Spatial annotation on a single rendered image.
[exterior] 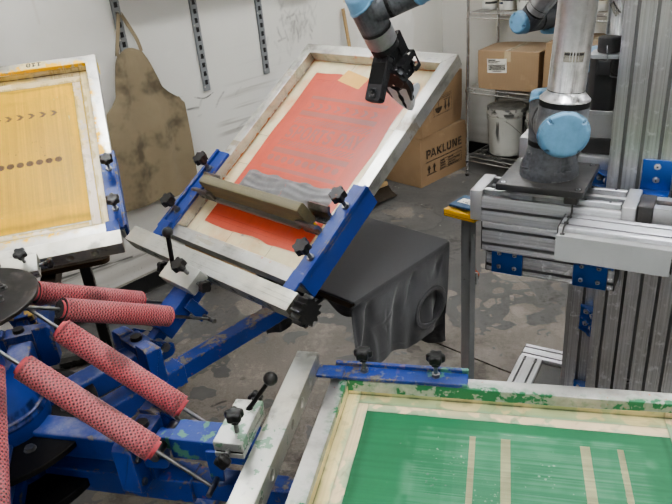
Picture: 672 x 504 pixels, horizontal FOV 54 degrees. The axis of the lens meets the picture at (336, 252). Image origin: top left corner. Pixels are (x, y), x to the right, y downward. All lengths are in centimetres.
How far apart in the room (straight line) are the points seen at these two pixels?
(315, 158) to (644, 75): 88
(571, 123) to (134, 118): 271
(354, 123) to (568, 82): 62
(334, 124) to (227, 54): 234
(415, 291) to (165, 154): 219
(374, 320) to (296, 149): 55
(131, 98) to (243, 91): 82
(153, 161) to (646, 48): 279
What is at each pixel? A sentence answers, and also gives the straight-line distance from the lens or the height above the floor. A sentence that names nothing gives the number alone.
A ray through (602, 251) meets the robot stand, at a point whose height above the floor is 114.
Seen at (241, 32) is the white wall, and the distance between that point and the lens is 431.
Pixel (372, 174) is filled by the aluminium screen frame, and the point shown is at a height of 133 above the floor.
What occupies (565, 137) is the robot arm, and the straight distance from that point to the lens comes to 164.
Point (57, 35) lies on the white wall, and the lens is 369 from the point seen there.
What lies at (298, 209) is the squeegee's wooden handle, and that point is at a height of 128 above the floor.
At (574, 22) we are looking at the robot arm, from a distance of 161.
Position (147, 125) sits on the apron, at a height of 98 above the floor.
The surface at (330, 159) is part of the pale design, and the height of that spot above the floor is 132.
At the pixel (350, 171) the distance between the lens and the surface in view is 180.
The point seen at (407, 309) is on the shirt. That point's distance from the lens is 211.
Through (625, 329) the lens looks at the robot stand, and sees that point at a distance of 220.
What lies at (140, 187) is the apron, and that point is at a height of 67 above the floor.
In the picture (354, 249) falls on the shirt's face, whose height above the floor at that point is 95.
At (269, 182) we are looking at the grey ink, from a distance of 193.
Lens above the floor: 191
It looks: 26 degrees down
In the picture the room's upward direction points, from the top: 5 degrees counter-clockwise
